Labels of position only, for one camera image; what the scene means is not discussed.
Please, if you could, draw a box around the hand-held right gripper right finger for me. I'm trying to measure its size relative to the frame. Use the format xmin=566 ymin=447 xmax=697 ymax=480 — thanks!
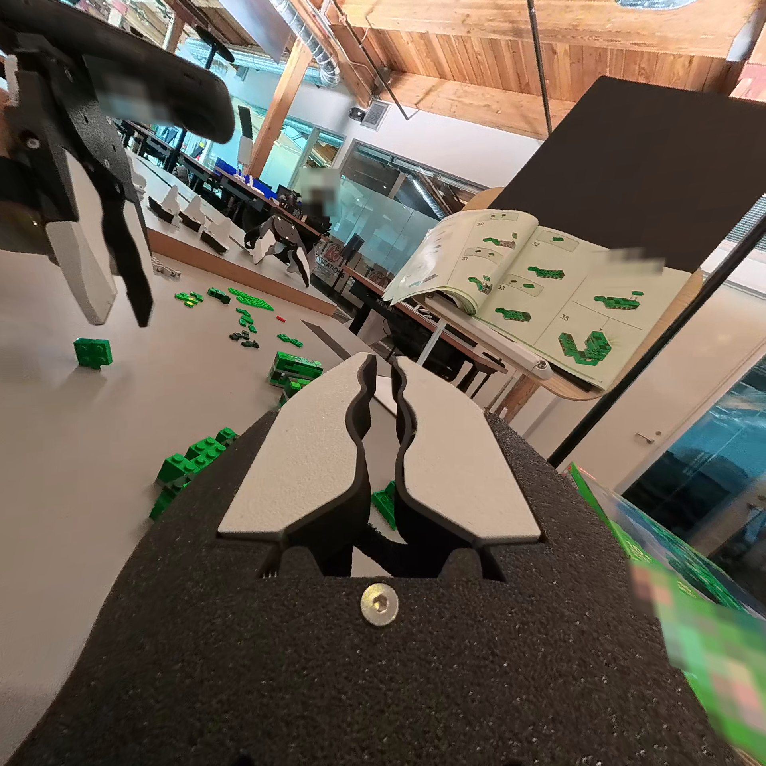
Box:
xmin=391 ymin=357 xmax=543 ymax=549

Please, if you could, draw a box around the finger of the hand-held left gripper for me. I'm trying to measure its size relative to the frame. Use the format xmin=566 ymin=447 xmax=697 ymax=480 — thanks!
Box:
xmin=101 ymin=197 xmax=156 ymax=329
xmin=47 ymin=150 xmax=120 ymax=328

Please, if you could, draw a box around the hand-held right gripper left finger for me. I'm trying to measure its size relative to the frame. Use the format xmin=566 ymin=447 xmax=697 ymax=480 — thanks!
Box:
xmin=217 ymin=352 xmax=378 ymax=547

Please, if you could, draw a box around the small green square brick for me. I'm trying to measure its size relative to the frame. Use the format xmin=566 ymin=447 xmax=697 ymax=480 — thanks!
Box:
xmin=73 ymin=338 xmax=113 ymax=369

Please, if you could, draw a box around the brown standing desk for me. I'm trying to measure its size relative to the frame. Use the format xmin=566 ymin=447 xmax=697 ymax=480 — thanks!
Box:
xmin=341 ymin=263 xmax=509 ymax=399

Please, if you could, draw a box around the green and black brick assembly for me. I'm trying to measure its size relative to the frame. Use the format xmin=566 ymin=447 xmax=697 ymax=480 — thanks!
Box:
xmin=371 ymin=480 xmax=397 ymax=531

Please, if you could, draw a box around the large curved green brick assembly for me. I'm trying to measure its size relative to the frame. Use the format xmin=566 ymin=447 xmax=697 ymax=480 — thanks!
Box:
xmin=150 ymin=426 xmax=239 ymax=521

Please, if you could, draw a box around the white table with wooden edge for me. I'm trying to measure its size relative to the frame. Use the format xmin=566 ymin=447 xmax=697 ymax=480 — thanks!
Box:
xmin=122 ymin=150 xmax=339 ymax=318

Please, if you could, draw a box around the cluster of loose green pieces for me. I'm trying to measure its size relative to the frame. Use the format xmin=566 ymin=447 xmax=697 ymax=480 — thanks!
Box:
xmin=174 ymin=286 xmax=304 ymax=351

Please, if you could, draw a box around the white stand ledge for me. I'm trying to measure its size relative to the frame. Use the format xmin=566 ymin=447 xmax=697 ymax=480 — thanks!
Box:
xmin=419 ymin=293 xmax=554 ymax=382

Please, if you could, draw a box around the row of blue bins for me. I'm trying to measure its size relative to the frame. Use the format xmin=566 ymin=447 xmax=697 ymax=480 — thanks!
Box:
xmin=212 ymin=157 xmax=282 ymax=193

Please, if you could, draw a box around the black and white gripper device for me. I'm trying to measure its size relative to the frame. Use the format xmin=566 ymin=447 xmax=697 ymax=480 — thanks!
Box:
xmin=244 ymin=212 xmax=318 ymax=289

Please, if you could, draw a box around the green cardboard box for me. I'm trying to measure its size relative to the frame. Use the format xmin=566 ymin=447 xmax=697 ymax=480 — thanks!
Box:
xmin=565 ymin=461 xmax=766 ymax=617

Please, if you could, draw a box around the black round-top stand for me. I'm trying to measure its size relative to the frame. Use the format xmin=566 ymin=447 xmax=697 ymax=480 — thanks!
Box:
xmin=196 ymin=25 xmax=235 ymax=69

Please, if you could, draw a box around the open instruction booklet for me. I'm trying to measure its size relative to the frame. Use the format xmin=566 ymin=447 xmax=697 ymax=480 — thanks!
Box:
xmin=382 ymin=209 xmax=698 ymax=391

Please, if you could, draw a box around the black backing board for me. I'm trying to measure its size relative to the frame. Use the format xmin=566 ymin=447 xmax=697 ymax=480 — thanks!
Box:
xmin=488 ymin=76 xmax=766 ymax=273

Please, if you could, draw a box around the black hanging rod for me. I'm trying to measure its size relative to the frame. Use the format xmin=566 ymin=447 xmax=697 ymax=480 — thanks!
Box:
xmin=527 ymin=0 xmax=554 ymax=138

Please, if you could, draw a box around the wooden support post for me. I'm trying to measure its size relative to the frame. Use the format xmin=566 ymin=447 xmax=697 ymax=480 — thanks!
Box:
xmin=245 ymin=39 xmax=315 ymax=177

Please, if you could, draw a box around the silver ventilation duct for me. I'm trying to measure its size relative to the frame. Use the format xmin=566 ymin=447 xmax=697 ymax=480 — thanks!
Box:
xmin=269 ymin=0 xmax=342 ymax=85

